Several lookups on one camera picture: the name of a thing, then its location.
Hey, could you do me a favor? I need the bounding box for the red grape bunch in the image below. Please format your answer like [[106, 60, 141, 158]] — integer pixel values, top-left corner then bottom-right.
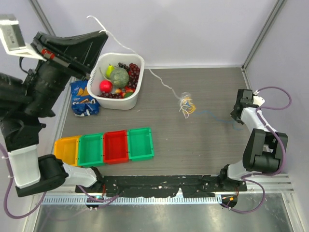
[[127, 63, 140, 89]]

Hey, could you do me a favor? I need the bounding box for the green bin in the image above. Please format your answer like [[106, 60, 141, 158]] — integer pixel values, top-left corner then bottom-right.
[[78, 133, 104, 168], [127, 127, 154, 161]]

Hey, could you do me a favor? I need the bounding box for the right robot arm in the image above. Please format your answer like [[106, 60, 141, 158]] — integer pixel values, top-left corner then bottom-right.
[[218, 89, 288, 191]]

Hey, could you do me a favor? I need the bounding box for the dark grape bunch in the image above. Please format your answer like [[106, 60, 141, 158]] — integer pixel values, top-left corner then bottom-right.
[[118, 62, 130, 72]]

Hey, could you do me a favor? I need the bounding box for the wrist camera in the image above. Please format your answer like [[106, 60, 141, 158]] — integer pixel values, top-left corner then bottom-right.
[[0, 14, 46, 61], [253, 90, 265, 107]]

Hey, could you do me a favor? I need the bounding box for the red bin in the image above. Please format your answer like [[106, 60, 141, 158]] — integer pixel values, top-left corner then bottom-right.
[[103, 130, 129, 164]]

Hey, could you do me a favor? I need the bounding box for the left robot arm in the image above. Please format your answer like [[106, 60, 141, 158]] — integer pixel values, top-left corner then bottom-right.
[[0, 31, 108, 197]]

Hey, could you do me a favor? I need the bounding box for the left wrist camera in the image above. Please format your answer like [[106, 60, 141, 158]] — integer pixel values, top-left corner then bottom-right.
[[0, 14, 46, 61]]

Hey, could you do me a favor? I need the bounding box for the yellow bin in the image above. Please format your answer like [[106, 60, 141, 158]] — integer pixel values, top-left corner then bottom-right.
[[54, 136, 81, 167]]

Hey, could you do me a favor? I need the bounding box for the green lime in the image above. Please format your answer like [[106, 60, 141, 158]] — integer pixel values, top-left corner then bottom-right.
[[123, 92, 133, 98]]

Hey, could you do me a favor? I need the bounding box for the green pear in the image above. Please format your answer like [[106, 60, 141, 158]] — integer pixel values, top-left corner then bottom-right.
[[105, 64, 115, 79]]

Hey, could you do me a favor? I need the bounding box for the blue chips bag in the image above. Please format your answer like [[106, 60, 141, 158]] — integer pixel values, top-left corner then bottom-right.
[[70, 80, 99, 117]]

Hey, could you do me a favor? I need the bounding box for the left aluminium frame post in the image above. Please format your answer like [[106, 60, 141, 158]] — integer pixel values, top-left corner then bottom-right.
[[28, 0, 56, 36]]

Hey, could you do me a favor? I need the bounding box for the right aluminium frame post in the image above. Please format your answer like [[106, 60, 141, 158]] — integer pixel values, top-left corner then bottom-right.
[[241, 0, 288, 72]]

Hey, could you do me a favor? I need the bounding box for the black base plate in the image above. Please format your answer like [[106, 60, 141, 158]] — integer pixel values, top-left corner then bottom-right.
[[85, 175, 247, 198]]

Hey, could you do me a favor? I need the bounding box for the aluminium frame post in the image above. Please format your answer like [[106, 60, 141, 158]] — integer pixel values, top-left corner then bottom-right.
[[241, 0, 288, 72], [28, 0, 56, 36]]

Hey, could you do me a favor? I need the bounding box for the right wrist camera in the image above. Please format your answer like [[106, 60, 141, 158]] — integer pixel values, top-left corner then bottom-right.
[[253, 90, 265, 107]]

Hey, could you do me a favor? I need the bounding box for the red apple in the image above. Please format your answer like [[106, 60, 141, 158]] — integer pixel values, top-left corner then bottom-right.
[[99, 80, 113, 93]]

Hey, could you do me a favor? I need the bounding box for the right green bin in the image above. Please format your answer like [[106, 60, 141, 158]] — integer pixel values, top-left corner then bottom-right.
[[127, 127, 154, 161]]

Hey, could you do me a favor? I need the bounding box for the white plastic basket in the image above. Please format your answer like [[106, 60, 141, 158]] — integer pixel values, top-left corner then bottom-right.
[[87, 53, 145, 110]]

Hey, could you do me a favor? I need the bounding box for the green melon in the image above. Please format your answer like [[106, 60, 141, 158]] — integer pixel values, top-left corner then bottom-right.
[[110, 68, 129, 88]]

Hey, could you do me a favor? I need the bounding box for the left green bin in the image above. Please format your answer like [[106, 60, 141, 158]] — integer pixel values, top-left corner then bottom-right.
[[78, 133, 104, 168]]

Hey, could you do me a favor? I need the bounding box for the blue wire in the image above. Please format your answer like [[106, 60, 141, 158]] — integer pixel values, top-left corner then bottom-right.
[[182, 100, 243, 131]]

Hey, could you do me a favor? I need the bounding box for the slotted cable duct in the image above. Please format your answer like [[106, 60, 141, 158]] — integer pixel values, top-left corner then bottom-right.
[[42, 195, 222, 205]]

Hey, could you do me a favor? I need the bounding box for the white wire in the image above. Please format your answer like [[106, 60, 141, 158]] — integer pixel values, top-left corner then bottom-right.
[[86, 15, 194, 119]]

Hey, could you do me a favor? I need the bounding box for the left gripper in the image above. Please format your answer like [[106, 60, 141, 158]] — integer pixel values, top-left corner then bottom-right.
[[26, 30, 113, 116]]

